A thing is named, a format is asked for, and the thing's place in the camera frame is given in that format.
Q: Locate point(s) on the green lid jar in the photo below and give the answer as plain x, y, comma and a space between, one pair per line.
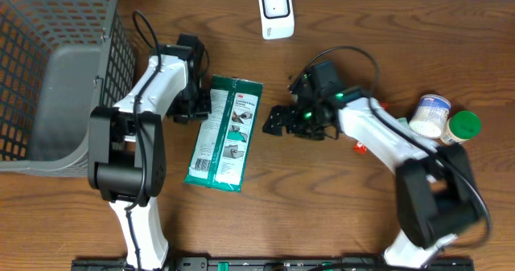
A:
461, 127

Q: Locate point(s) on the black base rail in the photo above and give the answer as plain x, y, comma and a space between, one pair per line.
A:
206, 264

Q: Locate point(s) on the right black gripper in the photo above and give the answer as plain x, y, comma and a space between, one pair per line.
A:
278, 112

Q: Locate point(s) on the grey plastic mesh basket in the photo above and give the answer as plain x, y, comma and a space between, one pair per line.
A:
60, 59

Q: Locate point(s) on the red snack packet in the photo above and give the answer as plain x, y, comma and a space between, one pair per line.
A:
360, 148

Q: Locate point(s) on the white green glove package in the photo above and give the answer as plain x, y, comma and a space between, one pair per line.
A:
222, 146

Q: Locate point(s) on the mint green wipes packet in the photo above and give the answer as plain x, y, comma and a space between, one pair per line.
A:
403, 121

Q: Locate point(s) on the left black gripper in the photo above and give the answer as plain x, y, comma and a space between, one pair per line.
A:
203, 112

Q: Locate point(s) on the white barcode scanner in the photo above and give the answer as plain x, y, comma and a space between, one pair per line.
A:
277, 19

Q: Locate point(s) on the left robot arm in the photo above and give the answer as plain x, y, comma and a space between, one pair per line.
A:
127, 156

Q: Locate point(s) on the white tub with blue label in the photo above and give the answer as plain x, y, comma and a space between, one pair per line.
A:
430, 116

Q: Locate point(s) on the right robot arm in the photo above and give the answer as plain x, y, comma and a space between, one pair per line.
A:
436, 192

